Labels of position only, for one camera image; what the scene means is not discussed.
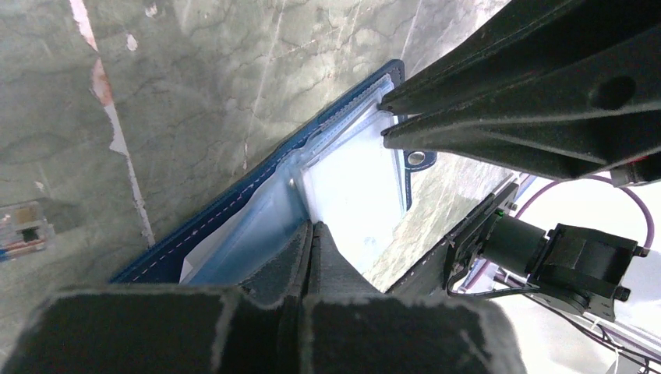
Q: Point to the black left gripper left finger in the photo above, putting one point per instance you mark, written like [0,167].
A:
[167,328]

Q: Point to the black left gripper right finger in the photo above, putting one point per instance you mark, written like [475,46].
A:
[348,326]

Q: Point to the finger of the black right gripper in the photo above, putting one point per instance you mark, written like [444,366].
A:
[593,115]
[525,39]

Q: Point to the blue leather card holder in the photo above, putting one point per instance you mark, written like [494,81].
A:
[334,170]

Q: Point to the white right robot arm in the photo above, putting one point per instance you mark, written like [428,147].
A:
[573,269]

